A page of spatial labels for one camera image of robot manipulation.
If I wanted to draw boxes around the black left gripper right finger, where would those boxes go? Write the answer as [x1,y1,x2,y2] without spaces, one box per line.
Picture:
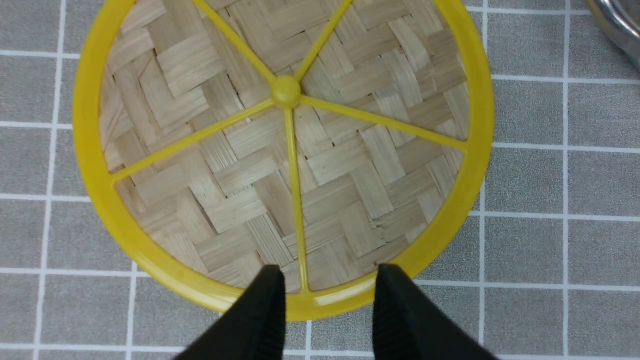
[372,264,497,360]

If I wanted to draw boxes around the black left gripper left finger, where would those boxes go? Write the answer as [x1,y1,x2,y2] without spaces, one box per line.
[174,265,287,360]

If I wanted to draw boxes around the yellow bamboo steamer lid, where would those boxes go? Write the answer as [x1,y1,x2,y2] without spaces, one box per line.
[72,0,494,321]

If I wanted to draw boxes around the stainless steel pot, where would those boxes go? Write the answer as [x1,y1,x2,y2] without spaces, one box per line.
[585,0,640,59]

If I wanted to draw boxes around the grey checked tablecloth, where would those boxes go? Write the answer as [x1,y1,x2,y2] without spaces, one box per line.
[0,0,639,360]

